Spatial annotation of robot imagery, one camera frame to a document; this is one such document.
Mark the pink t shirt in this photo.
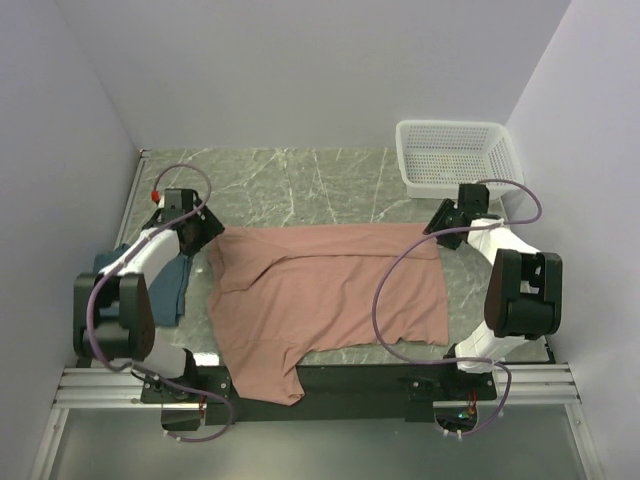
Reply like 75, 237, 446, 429
208, 223, 449, 406

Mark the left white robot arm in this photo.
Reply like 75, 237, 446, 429
72, 188, 225, 402

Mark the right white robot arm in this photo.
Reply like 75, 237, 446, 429
424, 180, 563, 399

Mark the white plastic basket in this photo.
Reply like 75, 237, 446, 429
395, 120, 524, 199

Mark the folded blue t shirt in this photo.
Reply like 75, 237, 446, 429
93, 243, 192, 328

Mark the black base beam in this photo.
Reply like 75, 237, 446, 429
139, 364, 501, 431

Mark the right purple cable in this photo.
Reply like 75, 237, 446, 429
372, 178, 544, 441

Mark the aluminium frame rail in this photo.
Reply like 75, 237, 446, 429
52, 364, 582, 410

